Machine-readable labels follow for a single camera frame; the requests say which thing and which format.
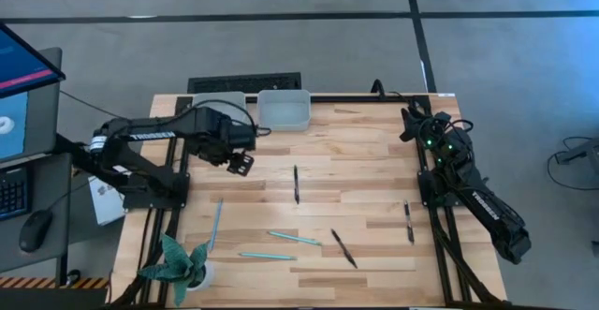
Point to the black aluminium table frame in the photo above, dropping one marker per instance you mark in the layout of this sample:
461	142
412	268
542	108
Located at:
351	98

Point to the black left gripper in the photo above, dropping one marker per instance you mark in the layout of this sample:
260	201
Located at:
215	148

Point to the grey floor stand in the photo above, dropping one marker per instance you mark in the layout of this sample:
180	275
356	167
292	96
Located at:
585	151

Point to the yellow black hazard strip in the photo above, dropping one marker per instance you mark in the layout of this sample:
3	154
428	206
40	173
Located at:
47	283

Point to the tilted dark blue monitor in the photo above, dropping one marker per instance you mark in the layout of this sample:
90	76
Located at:
23	66

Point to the black keyboard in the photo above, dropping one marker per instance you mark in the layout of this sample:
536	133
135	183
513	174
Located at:
11	193

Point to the green plant in white pot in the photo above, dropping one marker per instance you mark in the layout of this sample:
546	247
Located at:
180	263

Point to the white box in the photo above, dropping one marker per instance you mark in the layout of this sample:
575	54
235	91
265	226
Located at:
107	207

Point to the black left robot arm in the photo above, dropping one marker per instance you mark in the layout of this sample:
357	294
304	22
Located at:
140	134

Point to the grey plastic bin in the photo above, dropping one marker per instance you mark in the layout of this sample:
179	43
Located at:
220	98
284	113

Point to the black computer mouse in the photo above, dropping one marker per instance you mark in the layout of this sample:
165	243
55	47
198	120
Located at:
35	230

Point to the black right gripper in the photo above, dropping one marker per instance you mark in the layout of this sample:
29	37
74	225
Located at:
440	134

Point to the grey framed monitor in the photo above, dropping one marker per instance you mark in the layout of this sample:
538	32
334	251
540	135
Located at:
47	113

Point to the teal pencil with eraser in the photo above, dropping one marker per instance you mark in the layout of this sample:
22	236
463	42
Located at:
215	225
267	256
295	238

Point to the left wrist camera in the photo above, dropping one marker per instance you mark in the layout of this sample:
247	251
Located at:
244	137

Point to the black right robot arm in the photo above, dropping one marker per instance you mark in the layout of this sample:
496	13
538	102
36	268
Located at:
491	207

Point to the black clear ballpoint pen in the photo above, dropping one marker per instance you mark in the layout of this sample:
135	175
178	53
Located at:
344	249
409	221
296	183

